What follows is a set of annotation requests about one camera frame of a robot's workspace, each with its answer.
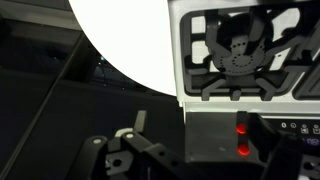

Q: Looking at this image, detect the gray toy stove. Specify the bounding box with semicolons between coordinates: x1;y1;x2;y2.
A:
167;0;320;180

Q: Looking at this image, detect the small orange stove button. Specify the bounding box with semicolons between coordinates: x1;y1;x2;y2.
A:
235;123;248;135
237;143;251;157

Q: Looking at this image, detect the white round pedestal table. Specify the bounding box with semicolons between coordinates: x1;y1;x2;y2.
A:
68;0;178;98

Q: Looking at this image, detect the stove button display panel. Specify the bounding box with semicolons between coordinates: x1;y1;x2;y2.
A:
263;117;320;148

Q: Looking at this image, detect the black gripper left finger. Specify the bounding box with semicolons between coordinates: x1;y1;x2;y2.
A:
66;110;214;180

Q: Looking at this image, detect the black stove burner grate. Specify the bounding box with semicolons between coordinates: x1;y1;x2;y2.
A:
179;6;303;102

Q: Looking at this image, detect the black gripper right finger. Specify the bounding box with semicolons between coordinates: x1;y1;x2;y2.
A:
259;133;304;180

